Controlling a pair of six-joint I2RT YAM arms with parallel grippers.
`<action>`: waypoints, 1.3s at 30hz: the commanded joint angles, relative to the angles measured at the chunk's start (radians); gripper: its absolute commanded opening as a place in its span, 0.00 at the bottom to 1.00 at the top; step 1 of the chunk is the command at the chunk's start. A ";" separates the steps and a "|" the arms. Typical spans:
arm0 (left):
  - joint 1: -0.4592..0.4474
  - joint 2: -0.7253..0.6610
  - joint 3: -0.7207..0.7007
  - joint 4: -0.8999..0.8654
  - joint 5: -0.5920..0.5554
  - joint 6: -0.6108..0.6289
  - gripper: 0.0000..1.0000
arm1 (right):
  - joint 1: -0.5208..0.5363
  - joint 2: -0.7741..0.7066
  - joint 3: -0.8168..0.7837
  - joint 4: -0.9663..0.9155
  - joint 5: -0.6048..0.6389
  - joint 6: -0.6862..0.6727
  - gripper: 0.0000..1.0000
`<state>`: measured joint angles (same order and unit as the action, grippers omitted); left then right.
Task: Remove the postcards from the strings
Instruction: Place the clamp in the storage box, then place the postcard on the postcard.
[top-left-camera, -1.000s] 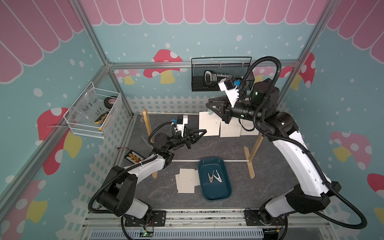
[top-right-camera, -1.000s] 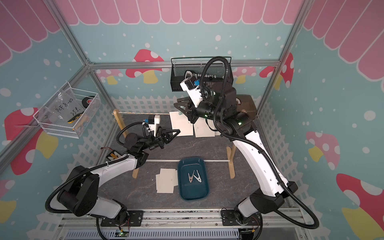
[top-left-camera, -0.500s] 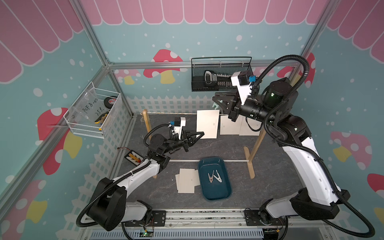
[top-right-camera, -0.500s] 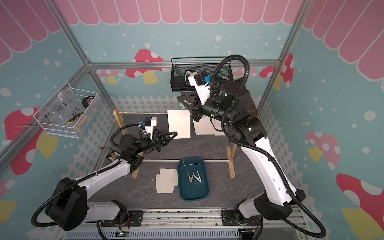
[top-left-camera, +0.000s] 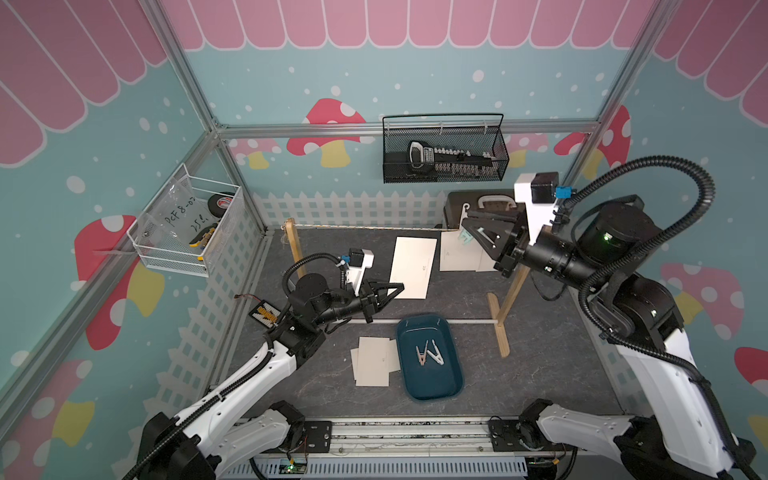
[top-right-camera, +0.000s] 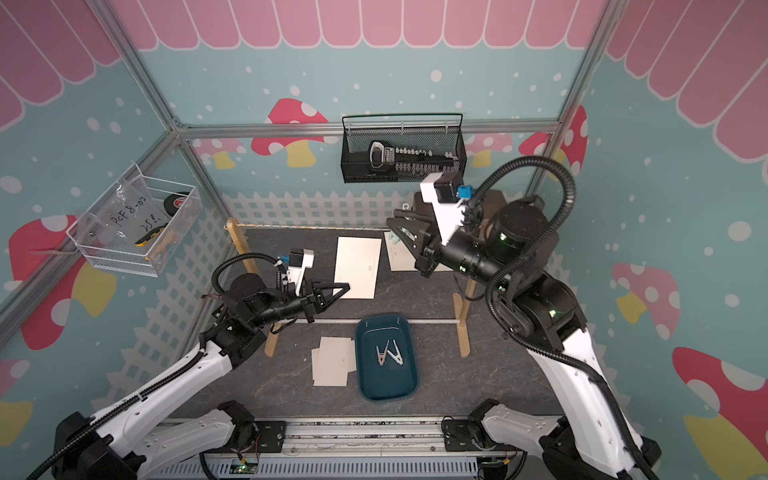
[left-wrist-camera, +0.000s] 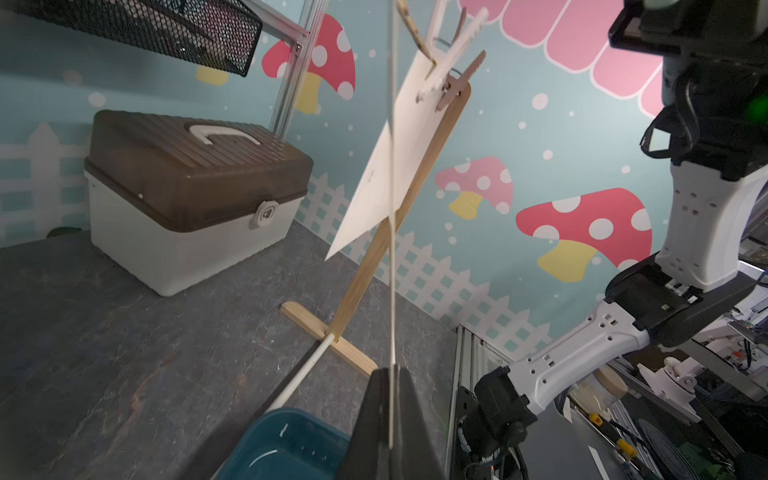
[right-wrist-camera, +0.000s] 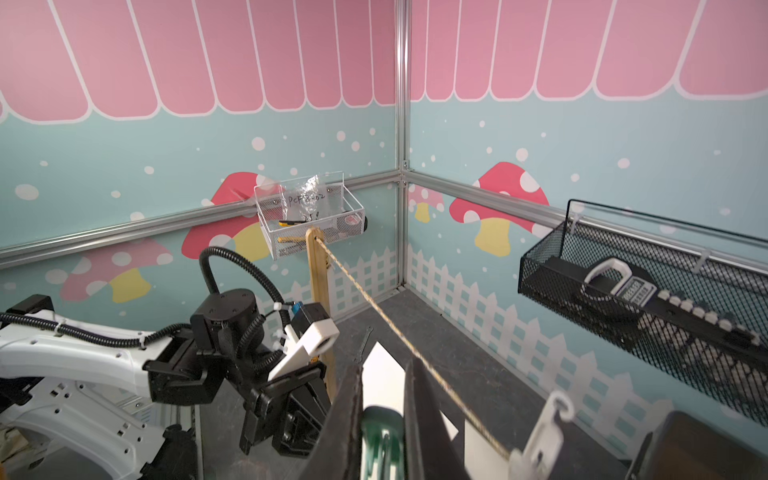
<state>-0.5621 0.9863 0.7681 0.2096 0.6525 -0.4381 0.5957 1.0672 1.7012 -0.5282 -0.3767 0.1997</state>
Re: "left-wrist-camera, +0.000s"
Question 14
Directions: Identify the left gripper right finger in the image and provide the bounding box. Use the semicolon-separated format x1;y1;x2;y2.
392;365;445;480

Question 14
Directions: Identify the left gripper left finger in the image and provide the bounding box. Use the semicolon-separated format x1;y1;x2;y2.
335;369;390;480

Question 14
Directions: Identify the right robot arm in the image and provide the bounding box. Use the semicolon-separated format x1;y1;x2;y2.
456;1;767;477

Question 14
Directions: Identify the teal plastic tray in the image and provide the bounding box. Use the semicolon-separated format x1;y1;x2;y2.
216;408;350;480

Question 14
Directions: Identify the wooden drying rack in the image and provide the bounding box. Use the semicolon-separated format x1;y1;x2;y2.
267;84;472;411

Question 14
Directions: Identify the brown lid storage box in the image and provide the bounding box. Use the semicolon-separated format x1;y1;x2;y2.
84;110;313;297

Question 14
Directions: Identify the pink clothespin right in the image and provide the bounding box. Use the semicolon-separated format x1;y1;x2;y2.
436;7;489;112

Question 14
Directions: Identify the white clothespin right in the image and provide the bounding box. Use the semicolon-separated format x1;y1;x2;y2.
415;1;489;101

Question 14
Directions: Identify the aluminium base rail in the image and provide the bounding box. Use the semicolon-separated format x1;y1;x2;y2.
444;325;509;479

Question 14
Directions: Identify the black mesh wall basket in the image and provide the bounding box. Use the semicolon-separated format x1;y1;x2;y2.
1;0;263;76

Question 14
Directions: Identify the twine string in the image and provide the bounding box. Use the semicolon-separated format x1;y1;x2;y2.
395;0;436;64

